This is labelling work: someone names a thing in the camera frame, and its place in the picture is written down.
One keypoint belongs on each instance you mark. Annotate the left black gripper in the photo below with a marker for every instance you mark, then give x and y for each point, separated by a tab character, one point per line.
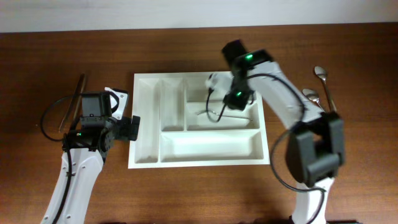
129	127

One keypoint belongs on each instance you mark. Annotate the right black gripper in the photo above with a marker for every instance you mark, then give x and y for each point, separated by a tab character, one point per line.
234	102

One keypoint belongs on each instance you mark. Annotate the thin metal fork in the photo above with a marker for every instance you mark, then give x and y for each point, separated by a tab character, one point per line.
215	117

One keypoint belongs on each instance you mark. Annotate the metal serving tongs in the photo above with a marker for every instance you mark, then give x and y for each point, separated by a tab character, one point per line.
79	89

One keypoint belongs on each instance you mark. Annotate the large metal spoon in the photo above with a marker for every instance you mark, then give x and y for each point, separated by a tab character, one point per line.
313	96
322	75

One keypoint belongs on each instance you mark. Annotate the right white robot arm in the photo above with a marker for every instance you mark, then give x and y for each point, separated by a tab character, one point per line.
315	138

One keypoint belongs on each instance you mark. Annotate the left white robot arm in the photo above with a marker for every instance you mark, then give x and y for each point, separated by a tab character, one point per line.
85	148

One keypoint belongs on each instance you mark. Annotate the white cutlery tray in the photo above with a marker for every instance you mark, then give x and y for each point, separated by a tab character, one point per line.
172	135

